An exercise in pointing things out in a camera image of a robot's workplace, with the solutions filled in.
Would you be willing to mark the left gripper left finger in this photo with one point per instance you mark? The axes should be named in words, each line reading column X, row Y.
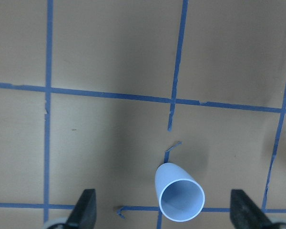
column 84, row 214

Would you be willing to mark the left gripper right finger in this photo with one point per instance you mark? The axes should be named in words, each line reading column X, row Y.
column 245, row 214

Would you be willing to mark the light blue plastic cup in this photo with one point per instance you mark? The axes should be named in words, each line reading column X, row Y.
column 179, row 196

